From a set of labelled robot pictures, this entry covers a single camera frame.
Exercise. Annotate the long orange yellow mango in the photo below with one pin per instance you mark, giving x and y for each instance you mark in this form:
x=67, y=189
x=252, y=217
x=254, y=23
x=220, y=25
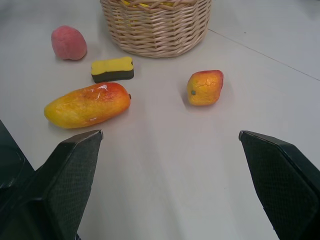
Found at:
x=87, y=106

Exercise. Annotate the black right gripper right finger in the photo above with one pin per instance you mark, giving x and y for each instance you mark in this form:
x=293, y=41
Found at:
x=282, y=175

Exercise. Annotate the yellow and black sponge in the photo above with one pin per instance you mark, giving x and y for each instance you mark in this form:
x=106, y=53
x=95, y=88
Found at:
x=112, y=70

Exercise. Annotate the wicker basket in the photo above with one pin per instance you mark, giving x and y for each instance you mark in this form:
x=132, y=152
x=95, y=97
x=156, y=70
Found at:
x=157, y=27

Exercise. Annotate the pink peach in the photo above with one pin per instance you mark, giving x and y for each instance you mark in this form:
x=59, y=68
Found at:
x=68, y=42

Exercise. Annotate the small orange yellow mango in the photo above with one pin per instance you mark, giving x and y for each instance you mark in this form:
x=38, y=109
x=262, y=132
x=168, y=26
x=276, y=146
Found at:
x=205, y=87

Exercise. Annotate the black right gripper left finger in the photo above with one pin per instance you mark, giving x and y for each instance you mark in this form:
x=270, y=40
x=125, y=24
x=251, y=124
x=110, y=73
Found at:
x=62, y=180

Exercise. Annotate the yellow object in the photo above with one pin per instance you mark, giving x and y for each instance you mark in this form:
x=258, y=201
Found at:
x=140, y=3

